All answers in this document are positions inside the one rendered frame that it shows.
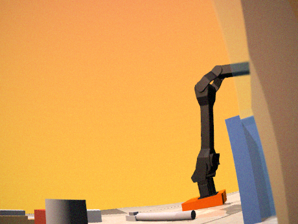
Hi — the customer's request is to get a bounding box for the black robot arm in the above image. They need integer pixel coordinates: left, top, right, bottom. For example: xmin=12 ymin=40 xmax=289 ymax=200
xmin=191 ymin=64 xmax=233 ymax=199

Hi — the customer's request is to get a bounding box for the grey cylinder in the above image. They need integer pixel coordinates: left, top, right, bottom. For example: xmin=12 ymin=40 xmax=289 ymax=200
xmin=45 ymin=199 xmax=88 ymax=224

